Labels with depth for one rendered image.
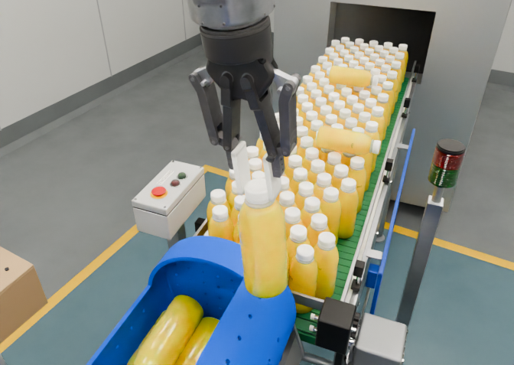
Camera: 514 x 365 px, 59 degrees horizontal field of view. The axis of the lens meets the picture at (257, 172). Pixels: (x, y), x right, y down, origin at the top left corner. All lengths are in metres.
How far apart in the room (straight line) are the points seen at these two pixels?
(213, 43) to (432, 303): 2.14
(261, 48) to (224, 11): 0.06
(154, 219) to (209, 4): 0.78
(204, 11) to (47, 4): 3.53
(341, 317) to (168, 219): 0.47
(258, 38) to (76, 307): 2.12
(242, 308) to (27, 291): 0.49
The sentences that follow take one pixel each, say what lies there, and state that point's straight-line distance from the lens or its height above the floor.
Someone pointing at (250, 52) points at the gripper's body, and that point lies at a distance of 0.48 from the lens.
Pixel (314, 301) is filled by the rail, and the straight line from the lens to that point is 1.08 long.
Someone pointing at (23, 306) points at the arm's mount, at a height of 1.04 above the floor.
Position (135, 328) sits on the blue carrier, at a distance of 0.93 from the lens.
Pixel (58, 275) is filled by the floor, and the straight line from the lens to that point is 2.67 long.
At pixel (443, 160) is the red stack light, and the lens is 1.12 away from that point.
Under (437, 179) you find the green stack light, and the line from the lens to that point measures 1.15.
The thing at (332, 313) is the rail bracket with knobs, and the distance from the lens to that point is 1.03.
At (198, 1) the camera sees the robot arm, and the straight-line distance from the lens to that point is 0.47.
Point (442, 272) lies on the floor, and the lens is 2.65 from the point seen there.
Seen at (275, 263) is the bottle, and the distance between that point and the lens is 0.66.
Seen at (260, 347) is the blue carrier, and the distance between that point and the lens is 0.77.
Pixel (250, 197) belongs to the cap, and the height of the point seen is 1.43.
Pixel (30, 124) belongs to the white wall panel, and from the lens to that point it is 4.00.
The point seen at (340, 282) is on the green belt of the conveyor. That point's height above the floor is 0.90.
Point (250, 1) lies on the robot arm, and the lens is 0.46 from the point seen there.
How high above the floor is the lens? 1.80
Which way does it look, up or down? 34 degrees down
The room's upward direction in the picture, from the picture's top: straight up
